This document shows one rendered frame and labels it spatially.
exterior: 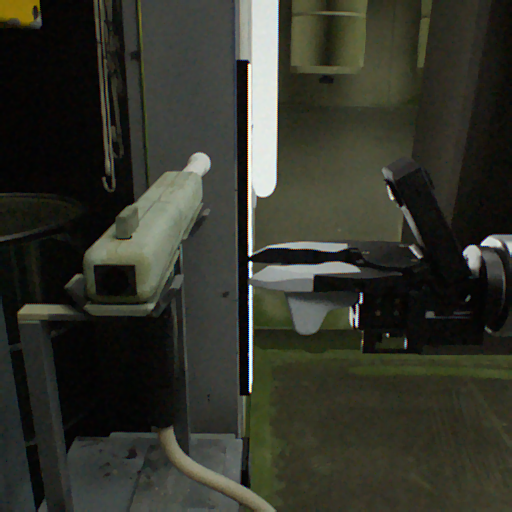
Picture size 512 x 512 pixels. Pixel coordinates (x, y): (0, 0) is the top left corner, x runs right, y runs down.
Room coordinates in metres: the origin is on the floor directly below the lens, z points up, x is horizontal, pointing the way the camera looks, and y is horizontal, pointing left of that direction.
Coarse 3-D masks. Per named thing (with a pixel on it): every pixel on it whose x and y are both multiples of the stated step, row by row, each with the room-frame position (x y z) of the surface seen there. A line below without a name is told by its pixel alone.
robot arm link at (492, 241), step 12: (492, 240) 0.46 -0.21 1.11; (504, 240) 0.44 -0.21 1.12; (504, 252) 0.43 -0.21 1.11; (504, 264) 0.43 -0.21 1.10; (504, 276) 0.42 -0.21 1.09; (504, 288) 0.42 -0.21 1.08; (504, 300) 0.42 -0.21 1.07; (504, 312) 0.42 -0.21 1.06; (492, 324) 0.43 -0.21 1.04; (504, 324) 0.41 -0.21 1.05
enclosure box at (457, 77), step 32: (448, 0) 1.45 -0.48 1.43; (480, 0) 1.24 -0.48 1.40; (448, 32) 1.43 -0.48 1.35; (480, 32) 1.25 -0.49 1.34; (448, 64) 1.40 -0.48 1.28; (480, 64) 1.62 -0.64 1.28; (448, 96) 1.38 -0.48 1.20; (480, 96) 1.64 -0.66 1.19; (416, 128) 1.65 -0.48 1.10; (448, 128) 1.36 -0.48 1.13; (480, 128) 1.66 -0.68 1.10; (416, 160) 1.62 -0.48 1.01; (448, 160) 1.34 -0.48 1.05; (480, 160) 1.68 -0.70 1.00; (448, 192) 1.33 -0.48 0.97; (480, 192) 1.70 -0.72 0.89; (480, 224) 1.72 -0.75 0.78; (448, 352) 1.43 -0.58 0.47; (480, 352) 1.43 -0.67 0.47
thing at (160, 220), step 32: (192, 160) 0.77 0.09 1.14; (160, 192) 0.51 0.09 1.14; (192, 192) 0.55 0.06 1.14; (128, 224) 0.36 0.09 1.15; (160, 224) 0.40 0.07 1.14; (192, 224) 0.54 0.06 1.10; (96, 256) 0.33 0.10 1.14; (128, 256) 0.33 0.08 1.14; (160, 256) 0.36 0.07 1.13; (96, 288) 0.33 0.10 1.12; (128, 288) 0.33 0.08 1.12; (160, 288) 0.37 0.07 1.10; (160, 320) 0.43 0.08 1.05; (160, 352) 0.43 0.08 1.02; (160, 384) 0.43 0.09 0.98; (160, 416) 0.44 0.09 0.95
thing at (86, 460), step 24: (72, 456) 0.57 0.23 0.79; (96, 456) 0.57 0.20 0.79; (120, 456) 0.57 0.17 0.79; (144, 456) 0.57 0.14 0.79; (240, 456) 0.57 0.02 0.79; (72, 480) 0.53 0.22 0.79; (96, 480) 0.53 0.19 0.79; (120, 480) 0.53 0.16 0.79; (240, 480) 0.53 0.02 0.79; (96, 504) 0.49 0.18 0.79; (120, 504) 0.49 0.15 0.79
